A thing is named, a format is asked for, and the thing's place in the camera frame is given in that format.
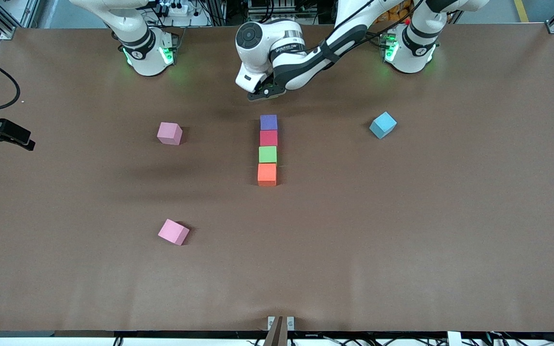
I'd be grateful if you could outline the orange foam cube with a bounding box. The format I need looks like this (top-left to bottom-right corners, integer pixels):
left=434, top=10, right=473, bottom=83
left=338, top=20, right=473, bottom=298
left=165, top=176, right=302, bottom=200
left=257, top=163, right=277, bottom=186

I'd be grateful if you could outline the grey equipment box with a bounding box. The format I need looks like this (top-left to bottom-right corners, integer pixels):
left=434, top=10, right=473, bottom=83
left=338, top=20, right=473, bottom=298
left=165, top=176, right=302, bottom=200
left=247, top=0, right=302, bottom=22

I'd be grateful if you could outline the pink foam cube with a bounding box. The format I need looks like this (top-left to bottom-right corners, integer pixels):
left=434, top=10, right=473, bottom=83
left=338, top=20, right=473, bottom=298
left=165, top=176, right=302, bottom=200
left=157, top=122, right=183, bottom=146
left=158, top=219, right=190, bottom=246

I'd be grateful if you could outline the white power strip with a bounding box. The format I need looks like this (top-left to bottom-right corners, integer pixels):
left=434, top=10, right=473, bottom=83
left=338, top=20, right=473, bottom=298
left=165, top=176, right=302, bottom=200
left=158, top=1, right=192, bottom=18

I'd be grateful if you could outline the light blue foam cube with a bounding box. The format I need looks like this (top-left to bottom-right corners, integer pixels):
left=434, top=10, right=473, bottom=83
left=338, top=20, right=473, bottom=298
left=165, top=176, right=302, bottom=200
left=369, top=111, right=397, bottom=140

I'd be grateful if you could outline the orange snack bag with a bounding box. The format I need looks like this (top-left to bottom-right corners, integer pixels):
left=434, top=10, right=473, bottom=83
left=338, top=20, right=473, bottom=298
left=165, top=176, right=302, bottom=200
left=376, top=0, right=412, bottom=25

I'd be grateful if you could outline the small metal bracket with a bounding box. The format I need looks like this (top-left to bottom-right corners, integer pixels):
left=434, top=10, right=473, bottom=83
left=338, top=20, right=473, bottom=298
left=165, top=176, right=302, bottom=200
left=267, top=316, right=295, bottom=332

